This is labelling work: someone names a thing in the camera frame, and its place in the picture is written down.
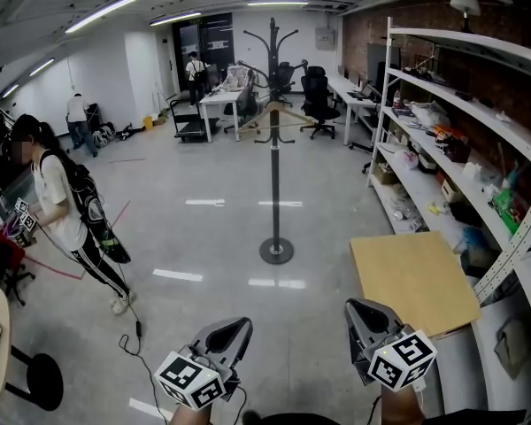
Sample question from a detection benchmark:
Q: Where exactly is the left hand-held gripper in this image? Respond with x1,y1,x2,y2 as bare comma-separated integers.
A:
153,315,254,412

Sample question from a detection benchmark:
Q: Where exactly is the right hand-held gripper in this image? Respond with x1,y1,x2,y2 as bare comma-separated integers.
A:
343,297,439,391

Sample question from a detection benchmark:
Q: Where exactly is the black coat rack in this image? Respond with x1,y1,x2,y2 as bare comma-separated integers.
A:
242,16,310,267

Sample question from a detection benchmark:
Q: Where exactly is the wooden clothes hanger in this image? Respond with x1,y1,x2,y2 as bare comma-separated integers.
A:
237,100,316,138

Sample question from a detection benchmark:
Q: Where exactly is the person's left forearm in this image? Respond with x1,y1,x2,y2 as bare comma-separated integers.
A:
166,403,214,425

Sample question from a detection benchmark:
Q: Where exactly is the person's right forearm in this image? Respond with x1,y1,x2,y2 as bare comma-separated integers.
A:
379,383,427,425

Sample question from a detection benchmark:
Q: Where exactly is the light wooden board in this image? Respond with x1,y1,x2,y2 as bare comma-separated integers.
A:
349,230,483,338

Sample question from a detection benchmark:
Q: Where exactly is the cardboard box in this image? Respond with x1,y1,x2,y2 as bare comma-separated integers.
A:
373,161,400,186

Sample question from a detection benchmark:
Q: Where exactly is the green circuit board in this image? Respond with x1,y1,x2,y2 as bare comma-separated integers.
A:
489,187,527,235

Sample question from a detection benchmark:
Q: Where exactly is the white plastic bag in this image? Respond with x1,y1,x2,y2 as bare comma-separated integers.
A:
393,148,420,171

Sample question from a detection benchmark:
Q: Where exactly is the dark red box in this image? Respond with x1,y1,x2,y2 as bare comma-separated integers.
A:
442,141,472,164

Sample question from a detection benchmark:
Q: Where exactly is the red office chair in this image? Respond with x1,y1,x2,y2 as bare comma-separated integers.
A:
0,227,37,305

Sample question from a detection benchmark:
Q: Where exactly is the black platform trolley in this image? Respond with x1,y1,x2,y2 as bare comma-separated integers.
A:
169,97,210,143

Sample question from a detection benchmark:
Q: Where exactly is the white metal shelf unit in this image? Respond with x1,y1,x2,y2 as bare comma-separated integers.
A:
365,15,531,425

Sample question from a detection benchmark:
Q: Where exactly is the white desk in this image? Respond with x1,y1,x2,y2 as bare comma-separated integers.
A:
326,73,382,148
198,87,250,143

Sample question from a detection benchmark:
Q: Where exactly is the black office chair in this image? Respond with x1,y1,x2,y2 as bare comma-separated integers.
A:
299,65,342,141
222,71,261,135

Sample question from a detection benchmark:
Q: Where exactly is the dark computer monitor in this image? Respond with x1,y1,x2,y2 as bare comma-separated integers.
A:
366,42,402,90

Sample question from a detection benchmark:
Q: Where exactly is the black double door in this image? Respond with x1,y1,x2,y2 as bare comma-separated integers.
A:
172,12,235,93

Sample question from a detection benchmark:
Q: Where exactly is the long ceiling light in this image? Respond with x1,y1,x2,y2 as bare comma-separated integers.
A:
149,12,203,27
65,0,139,35
246,0,309,8
27,57,56,77

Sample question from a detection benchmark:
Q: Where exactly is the black floor cable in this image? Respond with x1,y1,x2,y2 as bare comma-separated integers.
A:
118,297,172,425

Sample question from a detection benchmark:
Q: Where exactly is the grey wall electrical box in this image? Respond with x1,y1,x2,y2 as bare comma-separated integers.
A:
314,26,337,52

